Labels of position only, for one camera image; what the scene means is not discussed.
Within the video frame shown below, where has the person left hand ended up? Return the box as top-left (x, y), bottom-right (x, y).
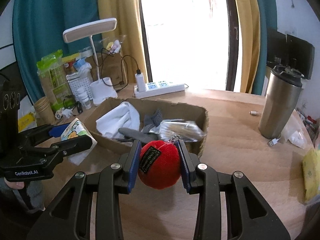
top-left (4, 178), bottom-right (24, 190)

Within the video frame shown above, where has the yellow left curtain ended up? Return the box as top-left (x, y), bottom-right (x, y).
top-left (97, 0), bottom-right (148, 83)

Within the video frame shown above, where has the white waffle cloth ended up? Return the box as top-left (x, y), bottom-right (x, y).
top-left (96, 101), bottom-right (140, 139)

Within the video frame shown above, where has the black monitor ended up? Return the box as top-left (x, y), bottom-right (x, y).
top-left (267, 28), bottom-right (315, 80)

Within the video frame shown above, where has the white pill bottle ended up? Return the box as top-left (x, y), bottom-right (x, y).
top-left (77, 87), bottom-right (92, 109)

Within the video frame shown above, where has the clear plastic bag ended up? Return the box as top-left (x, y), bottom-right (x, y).
top-left (149, 119), bottom-right (207, 142)
top-left (281, 114), bottom-right (308, 150)

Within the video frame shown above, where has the yellow right curtain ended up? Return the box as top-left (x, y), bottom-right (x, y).
top-left (235, 0), bottom-right (260, 93)

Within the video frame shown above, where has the teal right curtain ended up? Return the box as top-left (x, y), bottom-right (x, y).
top-left (252, 0), bottom-right (277, 95)

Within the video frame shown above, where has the teal curtain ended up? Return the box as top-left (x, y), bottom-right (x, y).
top-left (12, 0), bottom-right (99, 102)
top-left (252, 0), bottom-right (277, 95)

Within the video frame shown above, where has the cartoon tissue pack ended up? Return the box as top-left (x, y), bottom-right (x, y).
top-left (60, 118), bottom-right (97, 166)

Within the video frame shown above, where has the steel travel tumbler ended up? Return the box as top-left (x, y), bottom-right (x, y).
top-left (258, 65), bottom-right (303, 139)

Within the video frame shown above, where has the grey dotted sock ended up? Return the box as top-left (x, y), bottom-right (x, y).
top-left (117, 108), bottom-right (163, 144)

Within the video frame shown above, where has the cardboard box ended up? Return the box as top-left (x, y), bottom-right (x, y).
top-left (84, 98), bottom-right (208, 156)

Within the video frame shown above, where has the crumpled clear plastic bag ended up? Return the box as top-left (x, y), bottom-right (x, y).
top-left (281, 114), bottom-right (308, 150)

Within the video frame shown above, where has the white power strip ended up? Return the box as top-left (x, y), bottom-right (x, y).
top-left (134, 81), bottom-right (185, 99)

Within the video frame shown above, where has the teal left curtain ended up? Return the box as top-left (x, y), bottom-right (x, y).
top-left (12, 0), bottom-right (99, 102)

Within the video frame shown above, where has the white desk lamp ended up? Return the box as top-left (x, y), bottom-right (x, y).
top-left (62, 17), bottom-right (119, 106)

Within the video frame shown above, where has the yellow tissue pack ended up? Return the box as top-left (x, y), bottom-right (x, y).
top-left (302, 149), bottom-right (319, 204)

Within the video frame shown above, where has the green snack bag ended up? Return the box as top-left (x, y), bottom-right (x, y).
top-left (36, 49), bottom-right (73, 113)

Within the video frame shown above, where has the yellow curtain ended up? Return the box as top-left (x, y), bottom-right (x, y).
top-left (97, 0), bottom-right (148, 83)
top-left (235, 0), bottom-right (260, 93)

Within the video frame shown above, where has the brown paper cup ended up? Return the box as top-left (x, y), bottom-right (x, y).
top-left (34, 96), bottom-right (56, 125)

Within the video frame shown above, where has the white perforated organizer basket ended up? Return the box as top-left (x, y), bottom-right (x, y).
top-left (66, 73), bottom-right (93, 101)

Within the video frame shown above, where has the black charger cable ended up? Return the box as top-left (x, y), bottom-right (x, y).
top-left (92, 47), bottom-right (142, 93)

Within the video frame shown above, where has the red plush keychain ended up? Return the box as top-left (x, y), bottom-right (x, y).
top-left (138, 140), bottom-right (181, 190)

